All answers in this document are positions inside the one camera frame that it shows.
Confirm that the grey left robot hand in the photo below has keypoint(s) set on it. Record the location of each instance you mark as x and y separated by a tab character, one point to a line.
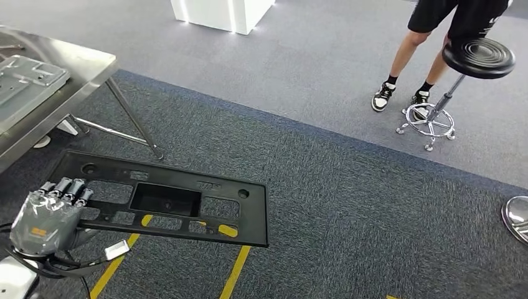
45	223

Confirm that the black plastic panel part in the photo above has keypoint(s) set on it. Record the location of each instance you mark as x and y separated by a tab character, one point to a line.
251	214

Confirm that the stainless steel workbench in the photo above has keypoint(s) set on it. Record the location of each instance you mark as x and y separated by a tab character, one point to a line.
86	66

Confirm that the stamped grey metal plate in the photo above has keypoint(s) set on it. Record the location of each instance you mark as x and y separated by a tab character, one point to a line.
29	86

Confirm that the yellow floor tape square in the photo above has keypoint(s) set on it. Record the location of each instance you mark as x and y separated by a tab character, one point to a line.
237	268

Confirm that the person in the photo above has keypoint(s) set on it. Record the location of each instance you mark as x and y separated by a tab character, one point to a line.
433	16

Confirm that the black seat chrome stool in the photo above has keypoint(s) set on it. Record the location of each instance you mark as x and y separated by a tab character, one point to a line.
478	57

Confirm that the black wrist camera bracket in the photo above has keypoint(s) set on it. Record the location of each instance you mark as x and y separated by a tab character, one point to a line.
62	268

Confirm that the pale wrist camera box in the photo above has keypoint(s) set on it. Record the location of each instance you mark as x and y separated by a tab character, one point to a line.
117	250

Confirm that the white lit pedestal block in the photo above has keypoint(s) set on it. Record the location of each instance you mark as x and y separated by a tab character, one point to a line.
222	12

